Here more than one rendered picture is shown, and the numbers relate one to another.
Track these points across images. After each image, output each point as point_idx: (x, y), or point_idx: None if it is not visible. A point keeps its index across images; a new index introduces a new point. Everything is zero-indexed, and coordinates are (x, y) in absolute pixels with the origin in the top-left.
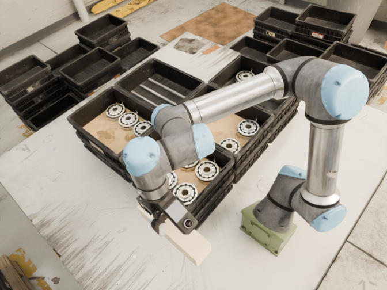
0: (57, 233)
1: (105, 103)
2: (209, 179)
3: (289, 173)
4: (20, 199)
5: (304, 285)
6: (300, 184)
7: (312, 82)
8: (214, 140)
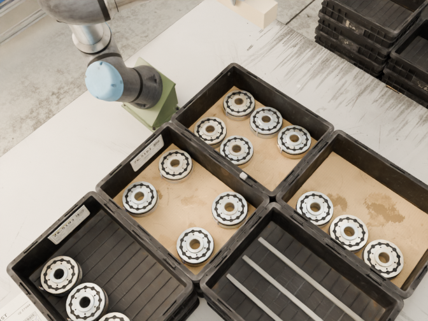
0: (402, 107)
1: (411, 276)
2: (207, 117)
3: (112, 67)
4: None
5: (131, 64)
6: (106, 56)
7: None
8: (196, 187)
